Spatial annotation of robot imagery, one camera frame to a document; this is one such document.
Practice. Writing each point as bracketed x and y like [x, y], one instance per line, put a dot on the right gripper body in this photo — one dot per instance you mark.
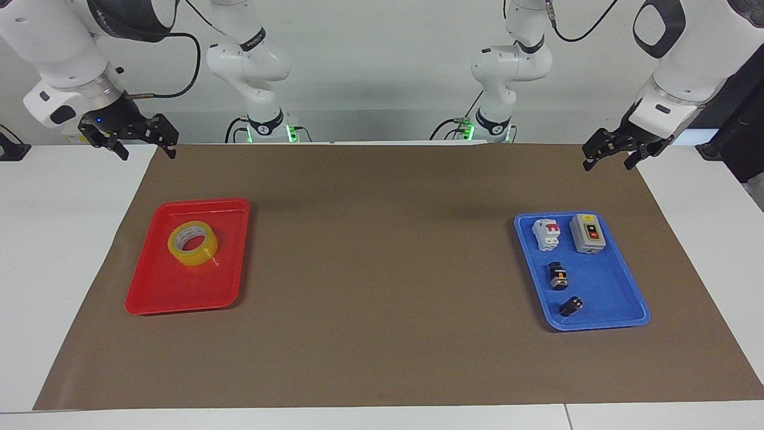
[116, 112]

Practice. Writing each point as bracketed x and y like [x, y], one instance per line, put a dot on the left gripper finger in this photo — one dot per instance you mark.
[641, 156]
[603, 145]

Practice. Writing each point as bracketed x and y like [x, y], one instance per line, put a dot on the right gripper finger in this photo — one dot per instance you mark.
[110, 145]
[162, 130]

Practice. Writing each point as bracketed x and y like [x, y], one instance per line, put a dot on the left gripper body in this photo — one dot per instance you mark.
[647, 142]

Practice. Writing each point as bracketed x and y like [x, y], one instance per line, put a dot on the yellow tape roll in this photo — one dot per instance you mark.
[197, 254]

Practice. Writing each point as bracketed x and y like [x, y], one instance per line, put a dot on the black stand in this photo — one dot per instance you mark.
[11, 149]
[737, 119]

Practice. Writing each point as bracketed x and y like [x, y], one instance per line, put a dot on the white red circuit breaker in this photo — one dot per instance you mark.
[546, 236]

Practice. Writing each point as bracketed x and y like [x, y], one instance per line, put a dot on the blue plastic tray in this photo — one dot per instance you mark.
[603, 292]

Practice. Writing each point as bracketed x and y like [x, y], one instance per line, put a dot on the red plastic tray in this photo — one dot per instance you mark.
[161, 286]

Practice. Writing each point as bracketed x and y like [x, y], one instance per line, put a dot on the small black plug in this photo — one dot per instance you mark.
[571, 306]

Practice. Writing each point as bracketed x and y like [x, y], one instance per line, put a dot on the grey push button switch box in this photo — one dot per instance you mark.
[588, 234]

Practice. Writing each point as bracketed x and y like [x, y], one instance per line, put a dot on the black orange small switch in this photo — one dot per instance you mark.
[558, 276]

